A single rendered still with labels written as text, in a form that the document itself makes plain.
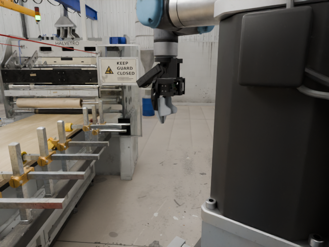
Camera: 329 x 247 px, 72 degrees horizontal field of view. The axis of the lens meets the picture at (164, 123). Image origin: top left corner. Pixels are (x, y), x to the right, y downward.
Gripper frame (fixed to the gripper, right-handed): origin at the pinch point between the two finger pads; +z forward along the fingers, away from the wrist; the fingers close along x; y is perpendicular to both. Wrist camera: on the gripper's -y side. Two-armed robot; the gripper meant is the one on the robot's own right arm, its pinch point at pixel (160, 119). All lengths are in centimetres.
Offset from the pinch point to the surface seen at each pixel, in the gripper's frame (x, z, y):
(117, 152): 145, 97, -178
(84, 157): 19, 37, -71
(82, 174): 2, 36, -51
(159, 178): 172, 132, -126
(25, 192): -16, 44, -73
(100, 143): 41, 36, -84
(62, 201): -17, 36, -37
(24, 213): -18, 55, -73
